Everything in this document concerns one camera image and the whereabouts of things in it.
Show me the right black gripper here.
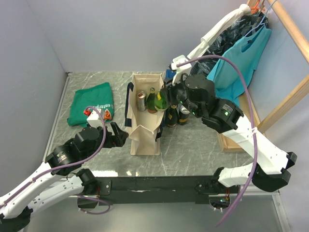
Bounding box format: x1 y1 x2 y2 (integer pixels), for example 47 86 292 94
161 71 202 118

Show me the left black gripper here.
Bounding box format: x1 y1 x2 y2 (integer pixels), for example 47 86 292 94
83 121 128 161

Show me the green glass bottle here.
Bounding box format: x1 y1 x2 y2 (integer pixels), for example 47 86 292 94
167 105 178 127
146 87 157 114
154 89 170 111

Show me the silver top can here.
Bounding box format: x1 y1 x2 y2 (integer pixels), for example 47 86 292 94
178 106 190 125

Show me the red top drink can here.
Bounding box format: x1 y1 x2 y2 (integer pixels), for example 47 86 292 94
137 90 147 112

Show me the beige canvas tote bag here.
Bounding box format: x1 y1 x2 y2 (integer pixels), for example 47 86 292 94
125 73 164 156

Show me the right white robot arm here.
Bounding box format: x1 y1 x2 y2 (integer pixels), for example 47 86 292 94
162 73 297 192

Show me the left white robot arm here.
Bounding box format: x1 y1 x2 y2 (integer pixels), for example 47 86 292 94
0 122 128 232

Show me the blue folded cloth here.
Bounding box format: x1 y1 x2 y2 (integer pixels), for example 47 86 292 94
165 69 176 79

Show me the green folded t-shirt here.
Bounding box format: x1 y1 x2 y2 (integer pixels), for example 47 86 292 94
67 82 114 127

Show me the turquoise hanging t-shirt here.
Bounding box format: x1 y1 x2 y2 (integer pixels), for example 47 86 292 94
207 26 271 106

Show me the wooden clothes rack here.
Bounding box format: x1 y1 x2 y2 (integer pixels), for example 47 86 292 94
213 0 309 152

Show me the dark patterned hanging garment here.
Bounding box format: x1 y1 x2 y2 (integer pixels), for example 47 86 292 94
190 12 268 76

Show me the white hanging garment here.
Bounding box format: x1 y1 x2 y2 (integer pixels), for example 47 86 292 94
187 4 251 59

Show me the blue clothes hanger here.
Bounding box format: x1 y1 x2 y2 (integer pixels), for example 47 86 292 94
243 0 278 38

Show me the orange clothes hanger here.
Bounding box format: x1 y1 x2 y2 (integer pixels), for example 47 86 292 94
247 0 265 14

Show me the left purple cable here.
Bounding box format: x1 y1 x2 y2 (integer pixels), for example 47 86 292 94
0 105 113 216

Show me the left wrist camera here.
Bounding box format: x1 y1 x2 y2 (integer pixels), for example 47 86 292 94
84 109 103 128

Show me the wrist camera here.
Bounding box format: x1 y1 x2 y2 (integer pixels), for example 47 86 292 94
84 109 103 128
170 55 192 85

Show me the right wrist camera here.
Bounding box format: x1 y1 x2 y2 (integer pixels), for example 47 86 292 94
170 55 192 85

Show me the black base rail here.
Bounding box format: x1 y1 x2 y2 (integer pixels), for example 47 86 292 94
82 175 239 204

